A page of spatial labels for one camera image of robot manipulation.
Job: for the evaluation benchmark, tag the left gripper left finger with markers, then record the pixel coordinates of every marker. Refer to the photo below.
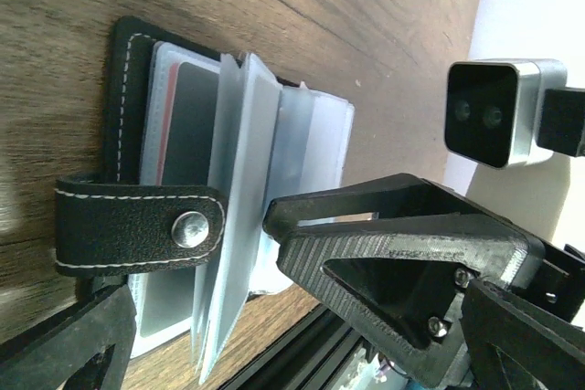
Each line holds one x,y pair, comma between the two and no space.
86,346

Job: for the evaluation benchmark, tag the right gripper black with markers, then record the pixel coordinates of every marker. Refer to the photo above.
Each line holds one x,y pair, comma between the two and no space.
561,281

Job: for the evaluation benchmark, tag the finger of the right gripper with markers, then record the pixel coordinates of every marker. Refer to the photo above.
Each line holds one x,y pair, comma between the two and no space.
393,281
398,195

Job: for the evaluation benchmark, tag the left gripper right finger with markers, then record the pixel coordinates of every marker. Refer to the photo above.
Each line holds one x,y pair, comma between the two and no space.
514,344

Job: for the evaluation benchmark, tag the black leather card holder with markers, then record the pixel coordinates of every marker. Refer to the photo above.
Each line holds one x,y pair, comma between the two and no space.
193,254

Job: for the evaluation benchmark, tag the dark grey card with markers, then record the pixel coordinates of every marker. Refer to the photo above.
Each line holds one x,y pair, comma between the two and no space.
188,123

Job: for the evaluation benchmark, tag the black aluminium frame rail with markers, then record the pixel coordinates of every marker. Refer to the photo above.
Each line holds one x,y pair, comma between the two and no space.
312,354

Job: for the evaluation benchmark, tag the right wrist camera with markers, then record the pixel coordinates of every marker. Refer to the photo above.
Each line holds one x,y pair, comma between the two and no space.
512,112

